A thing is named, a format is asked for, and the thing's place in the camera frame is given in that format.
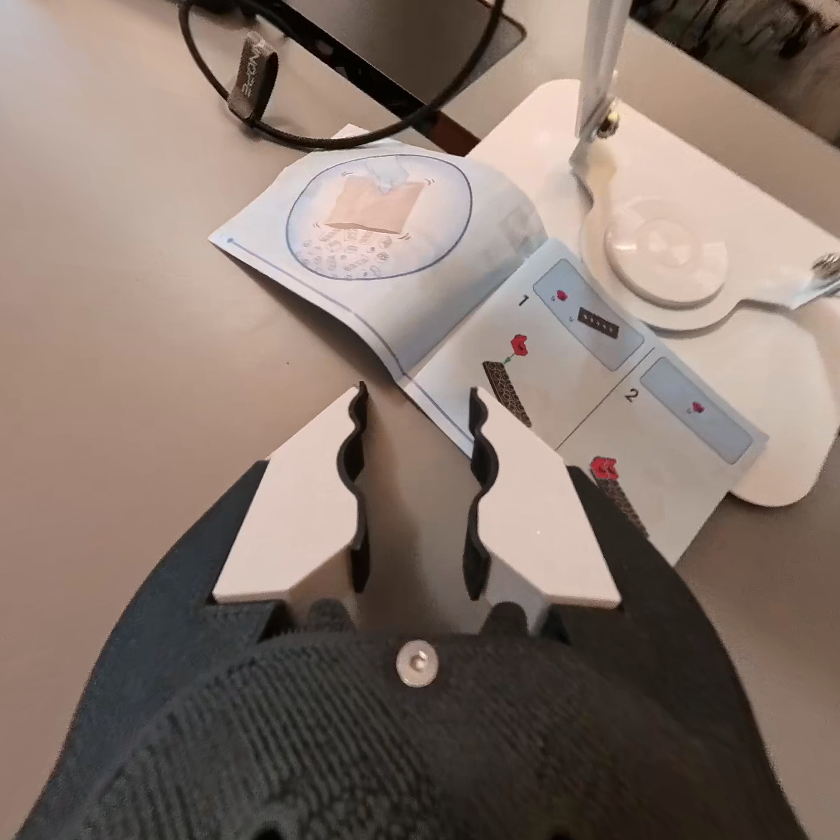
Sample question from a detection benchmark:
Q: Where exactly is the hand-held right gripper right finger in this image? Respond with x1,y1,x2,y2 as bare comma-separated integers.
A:
462,387,623,621

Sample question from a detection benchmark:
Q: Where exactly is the white document stand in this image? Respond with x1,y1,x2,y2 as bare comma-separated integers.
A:
467,0,840,508

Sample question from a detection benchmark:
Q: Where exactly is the black cable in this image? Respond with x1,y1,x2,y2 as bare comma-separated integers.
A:
177,0,508,148

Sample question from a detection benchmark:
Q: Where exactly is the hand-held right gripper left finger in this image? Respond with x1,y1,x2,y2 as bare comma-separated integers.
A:
211,382,371,606

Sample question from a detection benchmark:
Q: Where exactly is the dark grey flat device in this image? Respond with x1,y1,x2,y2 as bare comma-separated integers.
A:
276,0,527,155

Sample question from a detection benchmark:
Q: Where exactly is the pale blue instruction booklet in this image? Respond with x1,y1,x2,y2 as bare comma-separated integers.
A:
209,125,770,565

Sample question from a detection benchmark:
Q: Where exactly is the dark cable strap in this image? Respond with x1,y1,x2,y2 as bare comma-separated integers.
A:
226,33,280,123

